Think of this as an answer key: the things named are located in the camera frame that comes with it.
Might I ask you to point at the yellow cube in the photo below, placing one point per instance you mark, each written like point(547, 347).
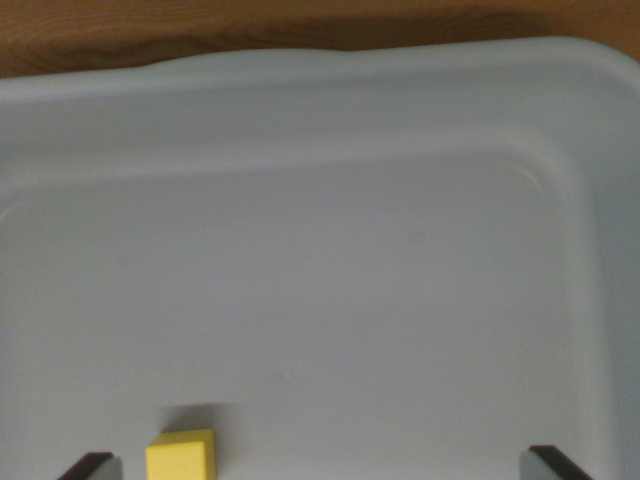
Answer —
point(177, 457)

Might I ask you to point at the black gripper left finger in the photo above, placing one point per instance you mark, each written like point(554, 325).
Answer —
point(95, 468)

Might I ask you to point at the grey plastic bin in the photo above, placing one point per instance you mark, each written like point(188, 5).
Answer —
point(320, 250)

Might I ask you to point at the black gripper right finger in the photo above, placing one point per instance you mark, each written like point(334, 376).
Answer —
point(542, 467)

